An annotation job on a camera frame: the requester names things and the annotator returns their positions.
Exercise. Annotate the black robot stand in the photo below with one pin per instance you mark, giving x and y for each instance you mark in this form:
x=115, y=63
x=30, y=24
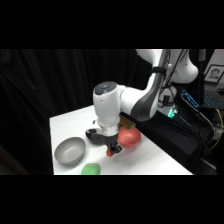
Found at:
x=173, y=136

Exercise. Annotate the tan block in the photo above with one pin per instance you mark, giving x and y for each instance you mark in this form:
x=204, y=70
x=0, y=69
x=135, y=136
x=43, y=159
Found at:
x=128, y=123

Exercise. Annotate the green soft block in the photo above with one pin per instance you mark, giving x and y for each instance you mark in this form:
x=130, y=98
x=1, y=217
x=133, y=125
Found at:
x=90, y=169

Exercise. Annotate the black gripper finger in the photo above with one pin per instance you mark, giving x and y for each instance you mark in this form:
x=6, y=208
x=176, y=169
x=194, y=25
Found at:
x=116, y=148
x=109, y=150

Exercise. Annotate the black curtain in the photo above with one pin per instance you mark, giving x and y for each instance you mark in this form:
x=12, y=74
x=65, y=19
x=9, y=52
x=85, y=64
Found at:
x=40, y=86

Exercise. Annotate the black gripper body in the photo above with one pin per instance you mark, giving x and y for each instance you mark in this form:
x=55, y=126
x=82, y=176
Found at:
x=112, y=140

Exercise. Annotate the small green light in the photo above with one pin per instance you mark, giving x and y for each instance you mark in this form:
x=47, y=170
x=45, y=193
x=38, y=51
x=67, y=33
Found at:
x=171, y=113

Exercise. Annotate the red ball with orange spots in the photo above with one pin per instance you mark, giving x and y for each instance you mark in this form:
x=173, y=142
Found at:
x=109, y=154

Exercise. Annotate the grey bowl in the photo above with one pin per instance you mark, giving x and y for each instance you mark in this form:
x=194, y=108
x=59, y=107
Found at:
x=70, y=151

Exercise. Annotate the black bowl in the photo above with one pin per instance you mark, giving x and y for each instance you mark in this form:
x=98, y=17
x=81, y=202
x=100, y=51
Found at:
x=94, y=136

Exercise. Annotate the framed picture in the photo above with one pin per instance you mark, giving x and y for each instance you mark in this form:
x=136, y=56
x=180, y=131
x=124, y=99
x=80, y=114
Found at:
x=214, y=73

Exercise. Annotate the red bowl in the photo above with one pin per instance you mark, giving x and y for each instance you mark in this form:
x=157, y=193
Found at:
x=130, y=138

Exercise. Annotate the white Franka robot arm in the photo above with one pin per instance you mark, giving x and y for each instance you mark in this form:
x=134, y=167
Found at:
x=110, y=106

